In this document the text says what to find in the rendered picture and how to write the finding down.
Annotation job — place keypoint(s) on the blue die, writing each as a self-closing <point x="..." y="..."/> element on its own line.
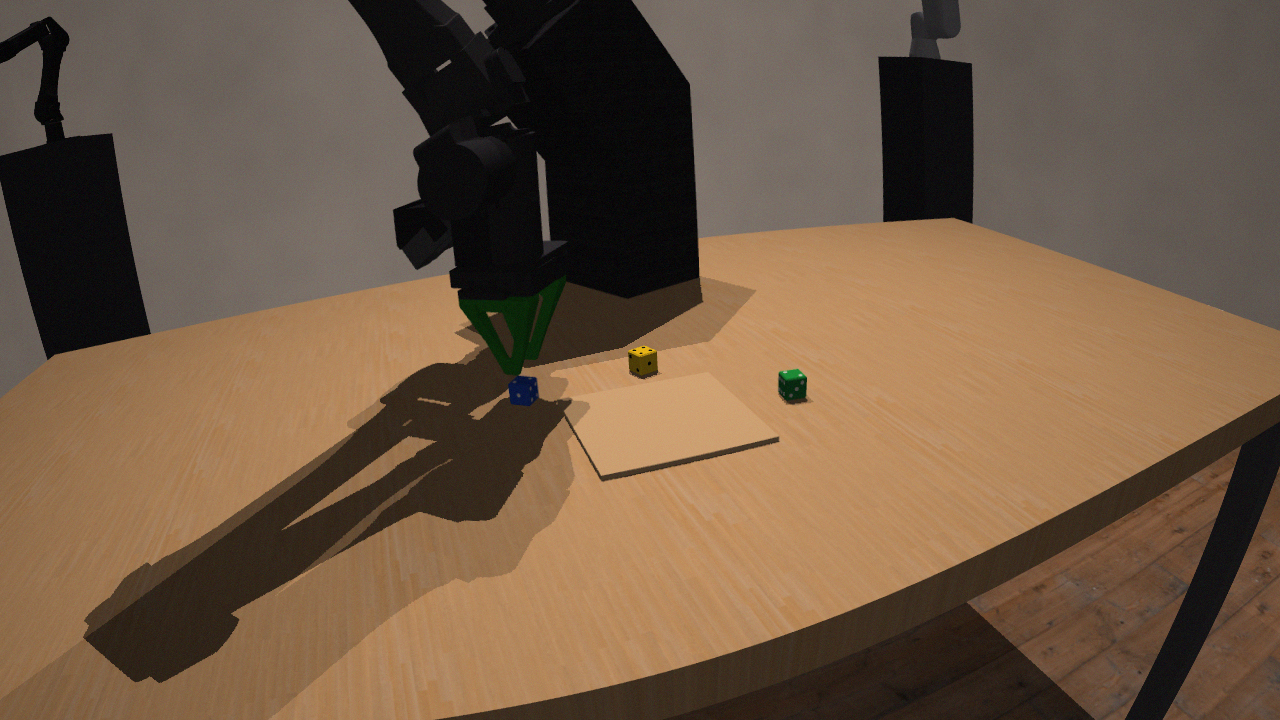
<point x="523" y="390"/>

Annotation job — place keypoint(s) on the yellow die with black pips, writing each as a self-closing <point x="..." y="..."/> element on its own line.
<point x="642" y="360"/>

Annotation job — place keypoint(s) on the dark green die with grey pips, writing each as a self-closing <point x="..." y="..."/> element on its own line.
<point x="792" y="384"/>

